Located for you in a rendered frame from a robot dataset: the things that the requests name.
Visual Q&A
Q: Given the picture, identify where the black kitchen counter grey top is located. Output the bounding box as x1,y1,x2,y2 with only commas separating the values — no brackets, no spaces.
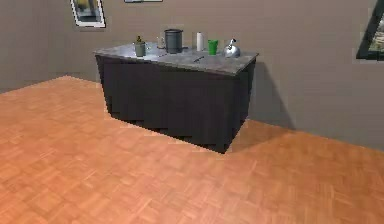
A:
93,41,260,155

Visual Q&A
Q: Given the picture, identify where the green cup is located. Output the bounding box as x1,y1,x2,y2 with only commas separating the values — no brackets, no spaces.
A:
207,39,219,56

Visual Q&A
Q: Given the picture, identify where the white paper towel roll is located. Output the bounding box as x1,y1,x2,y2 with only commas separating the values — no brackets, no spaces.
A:
195,31,205,52

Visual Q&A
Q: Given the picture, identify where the silver kettle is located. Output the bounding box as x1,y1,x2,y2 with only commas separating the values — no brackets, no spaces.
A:
222,37,242,59

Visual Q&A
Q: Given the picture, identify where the dark grey cooking pot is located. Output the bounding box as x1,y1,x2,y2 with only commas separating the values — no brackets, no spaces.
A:
163,28,185,55

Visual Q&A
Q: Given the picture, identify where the grey pot with plant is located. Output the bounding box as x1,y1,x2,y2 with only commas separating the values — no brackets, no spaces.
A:
133,35,147,58

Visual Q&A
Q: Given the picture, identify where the black framed window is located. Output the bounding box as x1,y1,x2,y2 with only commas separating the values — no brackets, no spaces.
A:
355,0,384,62

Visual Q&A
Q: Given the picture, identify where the white framed wall picture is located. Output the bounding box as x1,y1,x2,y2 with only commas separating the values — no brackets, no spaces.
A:
69,0,107,29

